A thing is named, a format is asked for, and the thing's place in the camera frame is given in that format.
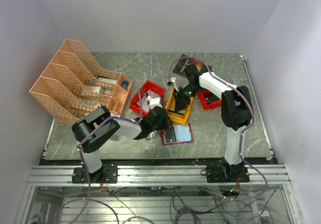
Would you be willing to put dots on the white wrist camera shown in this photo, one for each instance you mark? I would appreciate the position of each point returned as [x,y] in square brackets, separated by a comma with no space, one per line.
[154,102]
[172,82]

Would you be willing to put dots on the red plastic bin with cards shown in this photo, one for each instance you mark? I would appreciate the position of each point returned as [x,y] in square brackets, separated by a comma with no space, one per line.
[139,100]

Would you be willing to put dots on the gold card in yellow bin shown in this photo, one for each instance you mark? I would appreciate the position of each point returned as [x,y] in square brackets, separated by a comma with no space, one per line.
[172,112]

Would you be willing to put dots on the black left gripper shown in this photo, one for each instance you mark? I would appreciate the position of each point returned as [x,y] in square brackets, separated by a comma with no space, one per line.
[166,123]

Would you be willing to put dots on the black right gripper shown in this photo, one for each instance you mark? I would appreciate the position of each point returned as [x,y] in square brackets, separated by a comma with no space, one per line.
[180,102]

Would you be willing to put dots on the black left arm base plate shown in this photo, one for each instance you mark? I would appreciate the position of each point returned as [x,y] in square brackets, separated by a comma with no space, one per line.
[106,174]

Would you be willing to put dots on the white credit card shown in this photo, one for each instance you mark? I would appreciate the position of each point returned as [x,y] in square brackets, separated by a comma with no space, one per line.
[145,95]

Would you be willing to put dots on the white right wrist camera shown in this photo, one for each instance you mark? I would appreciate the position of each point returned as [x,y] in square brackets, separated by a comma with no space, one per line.
[172,82]

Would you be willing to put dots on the yellow plastic bin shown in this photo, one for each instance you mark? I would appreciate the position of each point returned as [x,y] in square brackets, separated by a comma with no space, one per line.
[180,117]

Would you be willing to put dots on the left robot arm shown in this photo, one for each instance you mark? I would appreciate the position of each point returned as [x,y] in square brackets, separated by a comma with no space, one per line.
[93,130]

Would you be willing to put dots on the peach plastic desk organizer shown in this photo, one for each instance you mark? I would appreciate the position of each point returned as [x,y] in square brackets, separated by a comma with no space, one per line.
[74,76]

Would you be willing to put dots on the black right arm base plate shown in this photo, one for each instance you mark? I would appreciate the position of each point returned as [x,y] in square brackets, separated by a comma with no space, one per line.
[219,171]

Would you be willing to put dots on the red leather card holder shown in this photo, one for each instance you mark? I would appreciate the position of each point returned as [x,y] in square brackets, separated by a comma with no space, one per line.
[184,134]

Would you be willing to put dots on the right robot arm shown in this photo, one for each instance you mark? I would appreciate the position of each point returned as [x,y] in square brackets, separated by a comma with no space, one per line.
[236,109]

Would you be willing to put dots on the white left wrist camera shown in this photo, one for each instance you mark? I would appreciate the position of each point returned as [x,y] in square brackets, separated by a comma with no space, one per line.
[154,102]

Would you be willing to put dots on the aluminium mounting rail frame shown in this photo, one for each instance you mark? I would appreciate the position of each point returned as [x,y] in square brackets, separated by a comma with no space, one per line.
[157,176]

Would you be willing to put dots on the dark booklet three days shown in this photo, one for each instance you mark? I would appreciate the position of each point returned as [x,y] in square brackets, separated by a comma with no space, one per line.
[184,61]

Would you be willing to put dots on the black credit card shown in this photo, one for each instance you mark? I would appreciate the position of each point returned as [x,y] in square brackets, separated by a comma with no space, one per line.
[170,136]

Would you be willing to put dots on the blue capped bottle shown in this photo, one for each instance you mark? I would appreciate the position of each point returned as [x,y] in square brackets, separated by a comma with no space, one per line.
[125,84]

